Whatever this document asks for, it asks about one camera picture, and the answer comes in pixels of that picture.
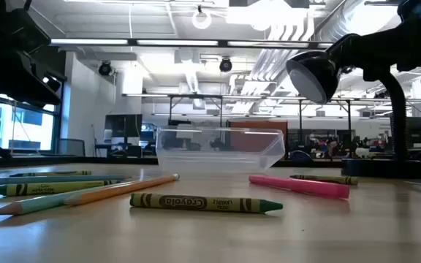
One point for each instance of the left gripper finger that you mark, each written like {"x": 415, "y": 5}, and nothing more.
{"x": 40, "y": 95}

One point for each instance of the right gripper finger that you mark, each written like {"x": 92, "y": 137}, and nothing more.
{"x": 378, "y": 44}

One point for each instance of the green Crayola crayon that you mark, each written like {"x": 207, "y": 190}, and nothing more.
{"x": 327, "y": 179}
{"x": 49, "y": 173}
{"x": 196, "y": 202}
{"x": 49, "y": 188}

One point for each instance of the light blue pencil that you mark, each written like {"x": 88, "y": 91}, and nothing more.
{"x": 49, "y": 179}

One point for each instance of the orange pencil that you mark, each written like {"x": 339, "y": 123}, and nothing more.
{"x": 123, "y": 189}

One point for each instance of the pink highlighter pen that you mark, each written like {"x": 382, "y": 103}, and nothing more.
{"x": 305, "y": 186}

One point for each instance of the clear plastic supply box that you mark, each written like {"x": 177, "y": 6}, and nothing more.
{"x": 218, "y": 160}

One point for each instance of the dark mesh office chair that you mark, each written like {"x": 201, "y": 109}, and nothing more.
{"x": 71, "y": 148}

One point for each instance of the round black ceiling fixture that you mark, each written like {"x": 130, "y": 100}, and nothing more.
{"x": 226, "y": 65}
{"x": 105, "y": 68}

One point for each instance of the black gooseneck desk lamp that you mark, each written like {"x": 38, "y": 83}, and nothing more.
{"x": 313, "y": 73}

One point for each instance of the dark computer monitor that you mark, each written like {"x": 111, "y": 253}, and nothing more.
{"x": 420, "y": 131}

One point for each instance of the black computer monitor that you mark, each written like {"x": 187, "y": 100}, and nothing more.
{"x": 123, "y": 126}

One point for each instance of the long ceiling light bar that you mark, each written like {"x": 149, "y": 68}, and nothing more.
{"x": 132, "y": 42}

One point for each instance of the blue chair back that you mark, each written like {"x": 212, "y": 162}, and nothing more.
{"x": 302, "y": 157}

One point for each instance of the orange partition panel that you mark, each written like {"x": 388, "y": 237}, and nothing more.
{"x": 258, "y": 140}

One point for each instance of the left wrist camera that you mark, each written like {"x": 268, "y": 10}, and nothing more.
{"x": 13, "y": 29}

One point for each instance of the black metal table frame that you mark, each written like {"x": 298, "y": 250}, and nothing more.
{"x": 86, "y": 160}

